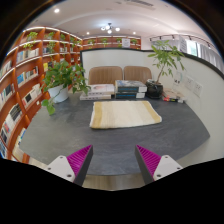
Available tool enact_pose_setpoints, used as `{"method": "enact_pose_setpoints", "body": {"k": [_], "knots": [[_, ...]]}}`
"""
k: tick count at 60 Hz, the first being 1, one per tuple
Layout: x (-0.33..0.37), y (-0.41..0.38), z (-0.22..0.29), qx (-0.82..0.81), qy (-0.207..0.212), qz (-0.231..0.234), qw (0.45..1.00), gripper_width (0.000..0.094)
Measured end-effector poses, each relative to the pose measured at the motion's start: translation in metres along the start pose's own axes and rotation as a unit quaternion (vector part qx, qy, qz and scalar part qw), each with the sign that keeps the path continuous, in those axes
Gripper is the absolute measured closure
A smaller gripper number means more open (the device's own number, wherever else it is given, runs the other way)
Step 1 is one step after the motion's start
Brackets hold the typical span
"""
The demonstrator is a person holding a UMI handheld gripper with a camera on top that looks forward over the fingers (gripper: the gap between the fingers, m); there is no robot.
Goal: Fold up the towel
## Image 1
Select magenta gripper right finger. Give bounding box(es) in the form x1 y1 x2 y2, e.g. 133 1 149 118
135 145 182 184

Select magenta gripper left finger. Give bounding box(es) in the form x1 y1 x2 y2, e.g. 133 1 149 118
45 145 93 186

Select cream yellow striped towel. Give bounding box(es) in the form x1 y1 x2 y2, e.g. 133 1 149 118
90 101 162 129

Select white book stack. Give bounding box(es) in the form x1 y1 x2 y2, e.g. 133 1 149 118
80 84 115 100

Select dark book stack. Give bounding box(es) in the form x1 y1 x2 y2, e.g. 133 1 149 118
115 80 147 99

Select leafy pothos in white pot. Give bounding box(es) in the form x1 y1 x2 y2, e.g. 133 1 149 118
41 60 91 115

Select left tan chair back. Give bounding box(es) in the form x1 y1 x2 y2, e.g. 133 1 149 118
88 66 123 85

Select tan chair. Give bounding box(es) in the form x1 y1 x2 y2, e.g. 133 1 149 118
124 66 152 84
88 66 123 85

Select right tan chair back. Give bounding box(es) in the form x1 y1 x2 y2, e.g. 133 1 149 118
124 66 152 84

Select orange wooden bookshelf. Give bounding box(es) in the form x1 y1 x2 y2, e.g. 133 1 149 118
0 26 82 163

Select tall plant in black pot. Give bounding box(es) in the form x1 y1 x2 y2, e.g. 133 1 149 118
146 40 185 99

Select ceiling spot lamp cluster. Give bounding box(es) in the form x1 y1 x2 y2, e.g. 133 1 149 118
100 23 120 34

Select books by the wall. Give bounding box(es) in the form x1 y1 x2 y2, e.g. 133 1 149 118
162 90 185 103

